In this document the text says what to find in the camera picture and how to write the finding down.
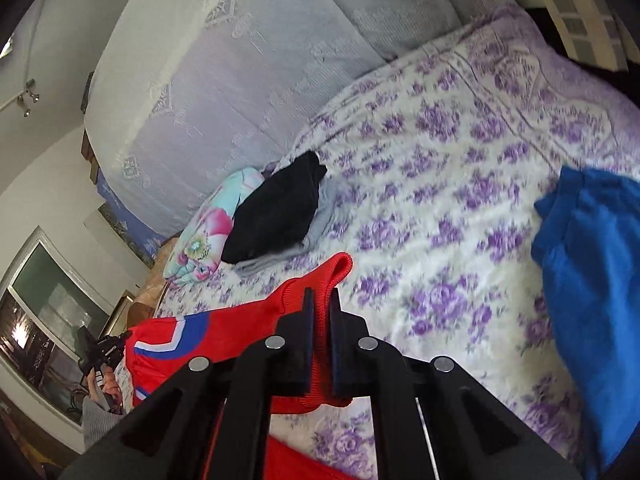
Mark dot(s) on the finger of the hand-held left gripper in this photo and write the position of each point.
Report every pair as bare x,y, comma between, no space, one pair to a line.
117,345

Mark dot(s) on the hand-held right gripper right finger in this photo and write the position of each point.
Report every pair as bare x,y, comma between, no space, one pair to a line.
336,345

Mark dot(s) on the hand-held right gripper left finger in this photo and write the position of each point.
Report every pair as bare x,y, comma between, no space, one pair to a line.
308,325

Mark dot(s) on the red pants with striped patch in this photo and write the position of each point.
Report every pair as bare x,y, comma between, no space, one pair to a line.
240,325

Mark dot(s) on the person's left forearm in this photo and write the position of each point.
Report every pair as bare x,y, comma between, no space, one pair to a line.
100,422

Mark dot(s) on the person's left hand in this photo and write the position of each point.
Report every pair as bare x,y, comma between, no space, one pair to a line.
111,387

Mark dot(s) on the wooden headboard panel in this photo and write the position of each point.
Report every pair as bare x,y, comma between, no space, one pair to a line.
122,310

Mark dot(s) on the brown pillow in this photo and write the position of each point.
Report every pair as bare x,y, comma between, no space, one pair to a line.
147,305

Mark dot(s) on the grey folded garment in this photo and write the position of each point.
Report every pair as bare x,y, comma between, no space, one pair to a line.
325,212

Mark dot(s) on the black folded garment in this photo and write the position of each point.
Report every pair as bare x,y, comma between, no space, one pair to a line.
275,210

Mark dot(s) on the teal floral folded blanket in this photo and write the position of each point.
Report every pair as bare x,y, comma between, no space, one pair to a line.
210,230

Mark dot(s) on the bed with purple floral sheet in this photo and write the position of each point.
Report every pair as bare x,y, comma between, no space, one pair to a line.
450,185

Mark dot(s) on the white lace cover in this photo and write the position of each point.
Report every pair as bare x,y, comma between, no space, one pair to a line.
225,85

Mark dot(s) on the ceiling spot lamp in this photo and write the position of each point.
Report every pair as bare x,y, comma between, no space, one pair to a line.
29,97

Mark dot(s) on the blue garment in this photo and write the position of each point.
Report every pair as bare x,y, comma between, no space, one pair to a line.
590,260

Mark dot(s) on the cream grid radiator cover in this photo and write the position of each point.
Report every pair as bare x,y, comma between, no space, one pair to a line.
575,25

